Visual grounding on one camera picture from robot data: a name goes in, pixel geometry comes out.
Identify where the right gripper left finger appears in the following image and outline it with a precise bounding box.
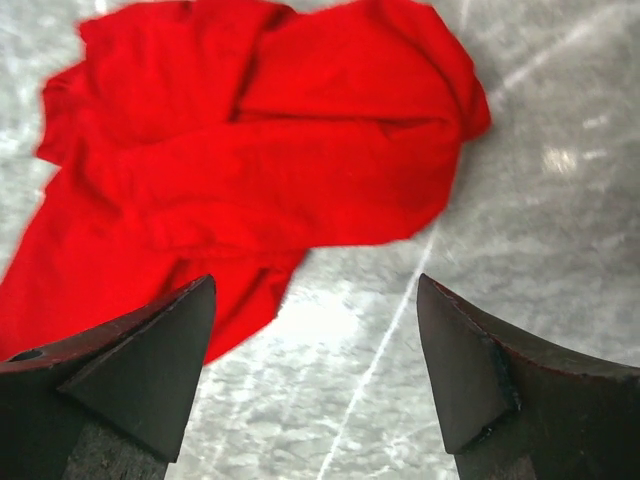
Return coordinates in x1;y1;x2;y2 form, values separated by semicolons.
1;276;216;479

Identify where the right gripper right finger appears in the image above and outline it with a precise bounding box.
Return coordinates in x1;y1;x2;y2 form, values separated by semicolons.
417;276;639;479

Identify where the bright red t-shirt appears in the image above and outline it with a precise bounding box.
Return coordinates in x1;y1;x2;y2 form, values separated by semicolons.
1;1;491;361

